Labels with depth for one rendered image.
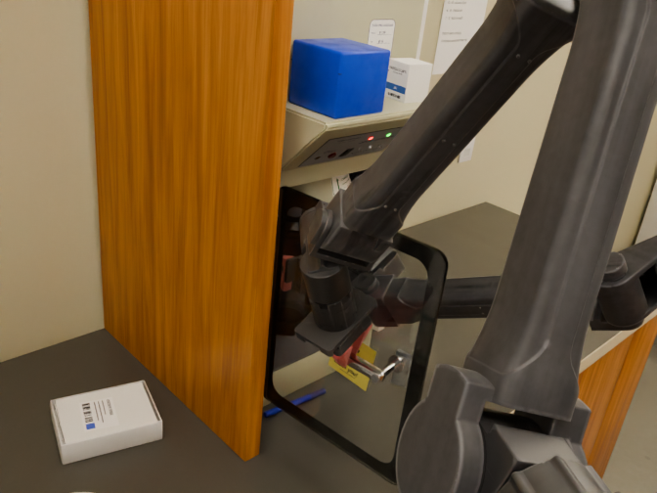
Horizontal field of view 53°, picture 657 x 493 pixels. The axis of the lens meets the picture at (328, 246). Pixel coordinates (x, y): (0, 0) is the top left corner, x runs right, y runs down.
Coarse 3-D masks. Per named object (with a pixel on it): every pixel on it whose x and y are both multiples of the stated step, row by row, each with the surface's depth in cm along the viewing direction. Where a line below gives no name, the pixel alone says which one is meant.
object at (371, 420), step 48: (288, 192) 98; (288, 240) 101; (288, 288) 104; (384, 288) 91; (432, 288) 86; (288, 336) 107; (384, 336) 94; (432, 336) 89; (288, 384) 111; (336, 384) 103; (384, 384) 96; (336, 432) 106; (384, 432) 99
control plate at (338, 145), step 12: (372, 132) 99; (384, 132) 102; (396, 132) 105; (324, 144) 94; (336, 144) 97; (348, 144) 99; (360, 144) 102; (372, 144) 106; (384, 144) 109; (312, 156) 97; (324, 156) 100; (336, 156) 103; (348, 156) 106
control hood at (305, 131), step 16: (384, 96) 107; (288, 112) 93; (304, 112) 92; (384, 112) 97; (400, 112) 99; (288, 128) 94; (304, 128) 91; (320, 128) 89; (336, 128) 90; (352, 128) 93; (368, 128) 96; (384, 128) 100; (288, 144) 95; (304, 144) 92; (320, 144) 93; (288, 160) 96
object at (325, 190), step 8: (336, 176) 116; (344, 176) 118; (304, 184) 113; (312, 184) 114; (320, 184) 114; (328, 184) 115; (336, 184) 116; (344, 184) 117; (304, 192) 113; (312, 192) 114; (320, 192) 114; (328, 192) 115; (336, 192) 116; (328, 200) 115
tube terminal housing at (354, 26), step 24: (312, 0) 93; (336, 0) 96; (360, 0) 100; (384, 0) 103; (408, 0) 107; (312, 24) 95; (336, 24) 98; (360, 24) 102; (408, 24) 109; (408, 48) 112; (288, 72) 95; (288, 96) 97; (312, 168) 106; (336, 168) 111; (360, 168) 115
